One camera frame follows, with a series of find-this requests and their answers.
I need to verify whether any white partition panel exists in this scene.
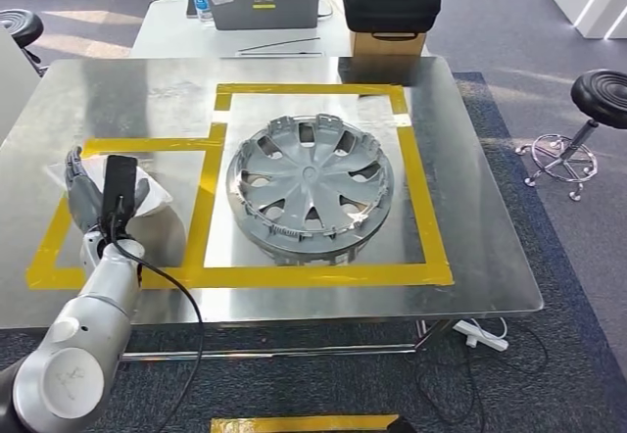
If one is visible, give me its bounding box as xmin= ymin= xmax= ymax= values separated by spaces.
xmin=0 ymin=27 xmax=41 ymax=146

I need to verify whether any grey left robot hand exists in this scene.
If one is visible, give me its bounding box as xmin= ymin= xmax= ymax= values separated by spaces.
xmin=64 ymin=146 xmax=150 ymax=235

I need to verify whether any silver wheel hubcap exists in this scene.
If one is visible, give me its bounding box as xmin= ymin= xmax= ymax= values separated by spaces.
xmin=225 ymin=113 xmax=395 ymax=267

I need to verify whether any white curved plastic part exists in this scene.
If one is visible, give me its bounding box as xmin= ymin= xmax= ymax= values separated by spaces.
xmin=46 ymin=154 xmax=174 ymax=218

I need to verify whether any white desk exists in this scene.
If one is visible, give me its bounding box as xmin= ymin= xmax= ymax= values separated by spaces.
xmin=129 ymin=0 xmax=432 ymax=60

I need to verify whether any brown cardboard box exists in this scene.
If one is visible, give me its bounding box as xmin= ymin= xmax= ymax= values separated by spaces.
xmin=349 ymin=29 xmax=428 ymax=58

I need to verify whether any white power strip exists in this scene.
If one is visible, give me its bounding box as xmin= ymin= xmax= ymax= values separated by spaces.
xmin=453 ymin=319 xmax=509 ymax=354

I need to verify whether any black stool chrome base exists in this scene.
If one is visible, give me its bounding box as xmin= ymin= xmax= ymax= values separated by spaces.
xmin=515 ymin=69 xmax=627 ymax=203
xmin=0 ymin=8 xmax=49 ymax=77

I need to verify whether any black carrying case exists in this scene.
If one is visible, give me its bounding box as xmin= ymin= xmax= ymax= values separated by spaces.
xmin=341 ymin=0 xmax=442 ymax=34

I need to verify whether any thin black rod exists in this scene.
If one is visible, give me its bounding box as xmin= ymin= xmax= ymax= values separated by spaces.
xmin=238 ymin=35 xmax=321 ymax=54

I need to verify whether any stainless steel workbench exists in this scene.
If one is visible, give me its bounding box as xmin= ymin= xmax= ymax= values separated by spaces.
xmin=0 ymin=55 xmax=545 ymax=361

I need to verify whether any black floor cable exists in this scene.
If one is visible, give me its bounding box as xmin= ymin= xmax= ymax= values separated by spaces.
xmin=413 ymin=322 xmax=549 ymax=433

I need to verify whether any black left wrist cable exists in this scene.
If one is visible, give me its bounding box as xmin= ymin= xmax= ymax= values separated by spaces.
xmin=108 ymin=212 xmax=205 ymax=433

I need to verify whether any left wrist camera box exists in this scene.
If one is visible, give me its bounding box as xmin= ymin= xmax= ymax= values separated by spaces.
xmin=100 ymin=154 xmax=139 ymax=233

